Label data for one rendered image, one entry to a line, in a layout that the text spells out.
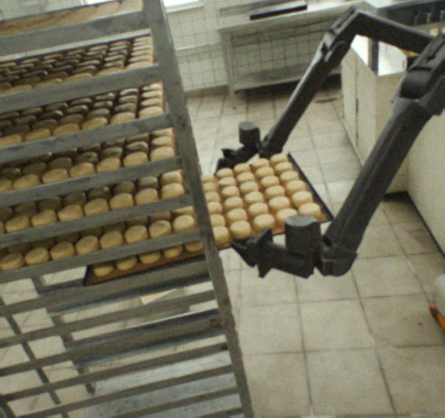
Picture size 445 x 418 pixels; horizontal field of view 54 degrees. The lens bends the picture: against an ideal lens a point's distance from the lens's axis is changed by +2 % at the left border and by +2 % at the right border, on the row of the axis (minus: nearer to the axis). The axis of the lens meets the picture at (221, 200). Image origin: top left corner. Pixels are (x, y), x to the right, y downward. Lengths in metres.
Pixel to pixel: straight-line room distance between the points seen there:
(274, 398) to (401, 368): 0.53
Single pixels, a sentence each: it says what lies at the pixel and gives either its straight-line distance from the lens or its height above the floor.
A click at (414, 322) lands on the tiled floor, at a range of 2.20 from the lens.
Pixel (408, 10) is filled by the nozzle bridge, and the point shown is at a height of 1.12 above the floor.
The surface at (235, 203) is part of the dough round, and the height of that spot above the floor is 1.01.
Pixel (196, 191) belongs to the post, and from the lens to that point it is 0.87.
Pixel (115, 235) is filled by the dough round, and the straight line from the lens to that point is 1.03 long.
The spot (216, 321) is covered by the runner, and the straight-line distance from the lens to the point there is 1.13.
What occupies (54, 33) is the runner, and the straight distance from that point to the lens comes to 0.83.
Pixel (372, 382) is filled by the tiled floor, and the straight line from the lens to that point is 1.98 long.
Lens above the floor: 1.58
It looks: 30 degrees down
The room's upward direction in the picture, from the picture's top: 12 degrees counter-clockwise
